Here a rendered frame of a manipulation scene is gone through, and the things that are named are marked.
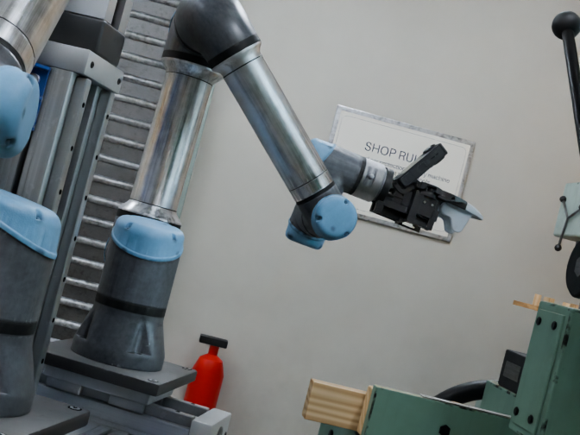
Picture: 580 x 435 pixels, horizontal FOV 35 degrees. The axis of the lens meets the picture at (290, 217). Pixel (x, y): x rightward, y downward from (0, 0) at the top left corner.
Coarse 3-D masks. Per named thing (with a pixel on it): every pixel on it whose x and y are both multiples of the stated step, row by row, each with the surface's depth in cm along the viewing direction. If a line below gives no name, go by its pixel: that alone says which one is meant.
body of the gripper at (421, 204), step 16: (384, 192) 169; (400, 192) 171; (416, 192) 169; (432, 192) 170; (384, 208) 171; (400, 208) 170; (416, 208) 169; (432, 208) 170; (400, 224) 175; (416, 224) 171; (432, 224) 170
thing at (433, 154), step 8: (432, 144) 174; (440, 144) 172; (424, 152) 174; (432, 152) 172; (440, 152) 172; (416, 160) 174; (424, 160) 171; (432, 160) 172; (440, 160) 173; (408, 168) 172; (416, 168) 171; (424, 168) 171; (400, 176) 170; (408, 176) 171; (416, 176) 171; (400, 184) 171; (408, 184) 171
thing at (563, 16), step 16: (560, 16) 110; (576, 16) 109; (560, 32) 110; (576, 32) 110; (576, 48) 107; (576, 64) 105; (576, 80) 103; (576, 96) 101; (576, 112) 100; (576, 128) 99; (576, 256) 86; (576, 272) 86; (576, 288) 85
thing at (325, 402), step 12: (312, 384) 95; (324, 384) 95; (336, 384) 97; (312, 396) 95; (324, 396) 95; (336, 396) 95; (348, 396) 96; (360, 396) 96; (312, 408) 95; (324, 408) 95; (336, 408) 96; (348, 408) 96; (360, 408) 96; (312, 420) 95; (324, 420) 95; (336, 420) 96; (348, 420) 96
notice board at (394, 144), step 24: (336, 120) 403; (360, 120) 404; (384, 120) 405; (360, 144) 404; (384, 144) 405; (408, 144) 406; (456, 144) 408; (432, 168) 407; (456, 168) 408; (456, 192) 408; (360, 216) 404
